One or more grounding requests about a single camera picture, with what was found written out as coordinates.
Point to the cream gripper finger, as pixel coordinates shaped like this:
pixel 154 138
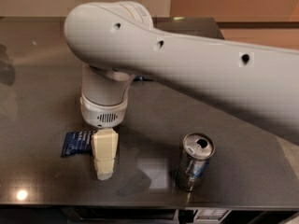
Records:
pixel 104 147

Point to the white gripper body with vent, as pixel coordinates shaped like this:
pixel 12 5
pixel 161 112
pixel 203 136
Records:
pixel 104 114

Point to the blue rxbar blueberry bar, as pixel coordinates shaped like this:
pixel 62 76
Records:
pixel 76 143

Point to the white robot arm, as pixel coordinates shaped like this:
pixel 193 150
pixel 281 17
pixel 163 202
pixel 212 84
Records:
pixel 118 41

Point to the crumpled blue chip bag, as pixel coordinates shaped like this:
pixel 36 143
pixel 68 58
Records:
pixel 141 78

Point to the silver blue drink can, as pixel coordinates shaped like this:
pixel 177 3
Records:
pixel 196 151

